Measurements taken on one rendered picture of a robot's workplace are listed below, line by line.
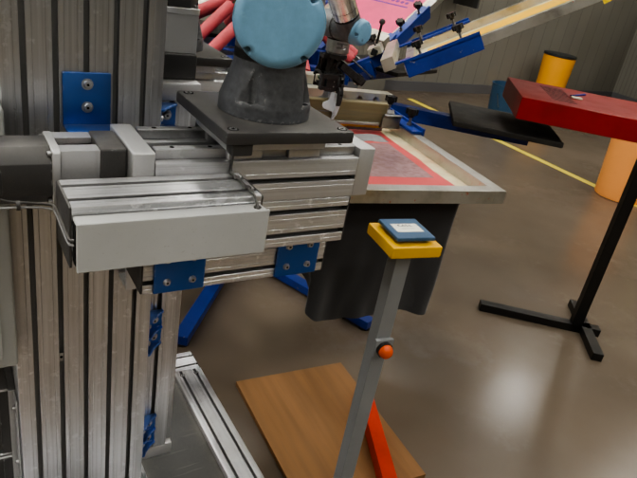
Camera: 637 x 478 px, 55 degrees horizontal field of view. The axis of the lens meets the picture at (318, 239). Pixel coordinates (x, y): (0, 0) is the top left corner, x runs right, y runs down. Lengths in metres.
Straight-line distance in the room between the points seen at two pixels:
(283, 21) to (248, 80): 0.19
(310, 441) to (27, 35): 1.57
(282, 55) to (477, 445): 1.84
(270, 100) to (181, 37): 0.28
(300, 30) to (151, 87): 0.37
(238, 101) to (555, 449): 1.93
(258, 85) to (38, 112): 0.35
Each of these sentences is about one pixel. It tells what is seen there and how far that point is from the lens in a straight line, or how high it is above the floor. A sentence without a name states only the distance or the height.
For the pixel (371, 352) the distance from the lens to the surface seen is 1.57.
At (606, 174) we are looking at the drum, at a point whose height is 0.18.
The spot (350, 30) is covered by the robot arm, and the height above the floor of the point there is 1.31.
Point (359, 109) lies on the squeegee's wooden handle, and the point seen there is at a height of 1.03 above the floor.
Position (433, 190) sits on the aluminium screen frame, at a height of 0.99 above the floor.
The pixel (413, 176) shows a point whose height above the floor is 0.96.
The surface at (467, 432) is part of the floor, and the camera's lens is 2.43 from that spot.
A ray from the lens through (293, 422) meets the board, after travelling 2.22.
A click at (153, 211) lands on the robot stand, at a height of 1.17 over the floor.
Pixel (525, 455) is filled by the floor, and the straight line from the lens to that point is 2.45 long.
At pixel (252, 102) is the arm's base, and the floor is 1.28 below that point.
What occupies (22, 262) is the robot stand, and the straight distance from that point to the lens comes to 1.17.
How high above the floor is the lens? 1.52
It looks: 26 degrees down
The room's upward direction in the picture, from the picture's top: 11 degrees clockwise
